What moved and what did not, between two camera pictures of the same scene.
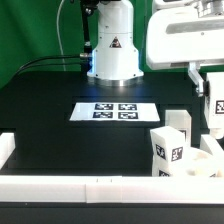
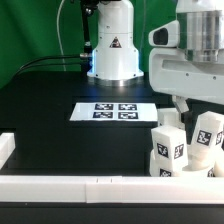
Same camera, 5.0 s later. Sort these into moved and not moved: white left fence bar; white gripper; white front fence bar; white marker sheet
Moved: white gripper
Not moved: white front fence bar; white marker sheet; white left fence bar
